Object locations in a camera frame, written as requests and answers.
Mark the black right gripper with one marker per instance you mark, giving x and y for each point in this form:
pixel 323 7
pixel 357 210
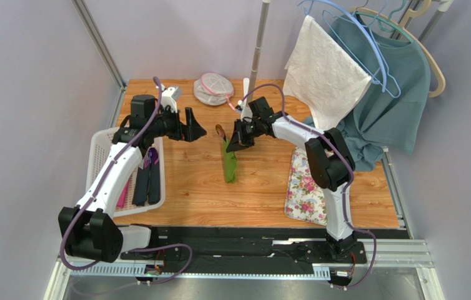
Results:
pixel 241 130

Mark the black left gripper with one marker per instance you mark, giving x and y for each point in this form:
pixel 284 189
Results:
pixel 190 132

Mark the rainbow metallic spoon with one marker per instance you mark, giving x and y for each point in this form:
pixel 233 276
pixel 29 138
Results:
pixel 220 132

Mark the green paper napkin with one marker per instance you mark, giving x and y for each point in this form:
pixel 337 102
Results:
pixel 229 163

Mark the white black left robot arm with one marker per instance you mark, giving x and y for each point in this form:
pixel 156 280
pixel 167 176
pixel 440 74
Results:
pixel 87 229

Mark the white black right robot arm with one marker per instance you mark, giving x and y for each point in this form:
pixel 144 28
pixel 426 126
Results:
pixel 330 164

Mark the pink napkin in basket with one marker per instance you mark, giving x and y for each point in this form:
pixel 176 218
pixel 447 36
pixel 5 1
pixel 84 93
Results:
pixel 123 196

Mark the grey pole with white base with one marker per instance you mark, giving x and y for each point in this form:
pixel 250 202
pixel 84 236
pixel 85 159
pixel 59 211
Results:
pixel 246 112

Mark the white mesh laundry bag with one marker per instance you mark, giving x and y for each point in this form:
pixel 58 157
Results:
pixel 213 89

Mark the purple spoon in basket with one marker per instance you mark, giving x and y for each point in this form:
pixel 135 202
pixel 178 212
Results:
pixel 153 156

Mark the dark cutlery pouch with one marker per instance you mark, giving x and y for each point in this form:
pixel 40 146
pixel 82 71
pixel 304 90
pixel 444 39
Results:
pixel 147 190

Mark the floral pattern tray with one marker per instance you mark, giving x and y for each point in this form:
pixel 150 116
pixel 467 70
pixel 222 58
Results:
pixel 304 199

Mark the white plastic basket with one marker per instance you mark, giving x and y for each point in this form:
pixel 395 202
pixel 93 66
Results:
pixel 101 143

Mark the white towel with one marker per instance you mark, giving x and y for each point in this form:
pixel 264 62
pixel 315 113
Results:
pixel 323 76

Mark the teal t-shirt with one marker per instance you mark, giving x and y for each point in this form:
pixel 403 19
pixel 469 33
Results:
pixel 389 119

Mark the green hanger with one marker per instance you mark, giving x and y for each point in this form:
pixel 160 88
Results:
pixel 386 20

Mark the wooden hanger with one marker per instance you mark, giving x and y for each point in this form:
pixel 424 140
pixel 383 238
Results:
pixel 439 76

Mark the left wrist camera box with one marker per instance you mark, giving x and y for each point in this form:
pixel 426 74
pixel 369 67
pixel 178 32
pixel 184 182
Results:
pixel 169 98

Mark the blue wire hanger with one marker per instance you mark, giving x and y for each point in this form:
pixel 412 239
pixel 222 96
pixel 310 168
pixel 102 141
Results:
pixel 380 76

